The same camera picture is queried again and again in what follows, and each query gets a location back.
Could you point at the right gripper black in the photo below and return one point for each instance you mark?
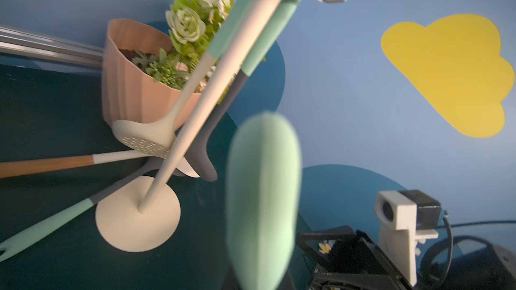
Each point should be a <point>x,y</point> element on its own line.
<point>348,259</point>

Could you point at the grey skimmer mint handle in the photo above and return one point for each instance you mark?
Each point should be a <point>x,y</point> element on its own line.
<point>196,162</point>
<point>263,185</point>

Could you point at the cream utensil rack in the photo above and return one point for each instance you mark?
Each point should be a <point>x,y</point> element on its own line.
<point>142,212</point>

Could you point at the cream skimmer mint handle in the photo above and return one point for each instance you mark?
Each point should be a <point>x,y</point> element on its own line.
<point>155,139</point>

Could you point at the cream skimmer wooden handle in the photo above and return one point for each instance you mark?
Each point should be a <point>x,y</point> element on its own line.
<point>21,168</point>

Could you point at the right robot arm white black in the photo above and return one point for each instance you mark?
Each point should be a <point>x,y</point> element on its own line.
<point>491,267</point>

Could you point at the pink pot with flowers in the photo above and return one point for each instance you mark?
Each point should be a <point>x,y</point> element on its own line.
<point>144,69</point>

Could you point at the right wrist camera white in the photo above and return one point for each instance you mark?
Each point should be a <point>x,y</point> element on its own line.
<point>407,218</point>

